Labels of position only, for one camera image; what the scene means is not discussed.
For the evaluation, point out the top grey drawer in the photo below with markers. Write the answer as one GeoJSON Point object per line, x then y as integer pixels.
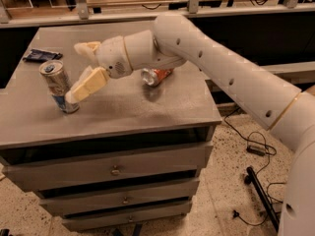
{"type": "Point", "coordinates": [96, 168]}

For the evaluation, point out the grey drawer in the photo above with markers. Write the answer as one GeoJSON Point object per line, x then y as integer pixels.
{"type": "Point", "coordinates": [121, 197]}
{"type": "Point", "coordinates": [96, 168]}
{"type": "Point", "coordinates": [130, 215]}

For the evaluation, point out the black power adapter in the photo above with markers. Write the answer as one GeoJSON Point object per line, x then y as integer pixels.
{"type": "Point", "coordinates": [255, 150]}

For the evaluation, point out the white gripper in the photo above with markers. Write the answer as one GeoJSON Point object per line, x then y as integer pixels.
{"type": "Point", "coordinates": [112, 57]}

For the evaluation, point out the dark blue snack wrapper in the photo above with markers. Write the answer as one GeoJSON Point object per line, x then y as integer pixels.
{"type": "Point", "coordinates": [41, 56]}

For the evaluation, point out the silver blue Red Bull can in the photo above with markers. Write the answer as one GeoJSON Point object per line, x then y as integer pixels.
{"type": "Point", "coordinates": [58, 84]}

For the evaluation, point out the orange soda can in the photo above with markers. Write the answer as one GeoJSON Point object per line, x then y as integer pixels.
{"type": "Point", "coordinates": [153, 77]}

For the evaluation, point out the black stand leg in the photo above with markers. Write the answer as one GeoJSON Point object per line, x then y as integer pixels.
{"type": "Point", "coordinates": [251, 178]}

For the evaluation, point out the metal shelf rail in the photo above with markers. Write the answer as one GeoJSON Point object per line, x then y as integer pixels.
{"type": "Point", "coordinates": [32, 13]}

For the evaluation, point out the bottom grey drawer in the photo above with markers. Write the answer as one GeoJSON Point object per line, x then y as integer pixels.
{"type": "Point", "coordinates": [130, 215]}

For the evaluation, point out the grey drawer cabinet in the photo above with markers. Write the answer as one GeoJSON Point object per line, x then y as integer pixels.
{"type": "Point", "coordinates": [125, 115]}

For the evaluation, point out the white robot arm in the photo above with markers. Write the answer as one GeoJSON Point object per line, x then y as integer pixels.
{"type": "Point", "coordinates": [278, 106]}

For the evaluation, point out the middle grey drawer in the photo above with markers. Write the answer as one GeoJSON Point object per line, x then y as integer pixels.
{"type": "Point", "coordinates": [121, 197]}

